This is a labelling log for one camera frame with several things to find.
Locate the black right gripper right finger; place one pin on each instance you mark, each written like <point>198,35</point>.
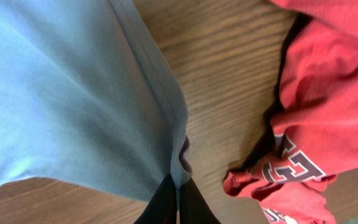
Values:
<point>193,207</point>

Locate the red t-shirt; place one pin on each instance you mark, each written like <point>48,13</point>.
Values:
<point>316,134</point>

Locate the light blue t-shirt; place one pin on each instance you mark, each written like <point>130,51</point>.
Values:
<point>87,97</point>

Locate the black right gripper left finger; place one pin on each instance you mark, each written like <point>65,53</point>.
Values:
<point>162,208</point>

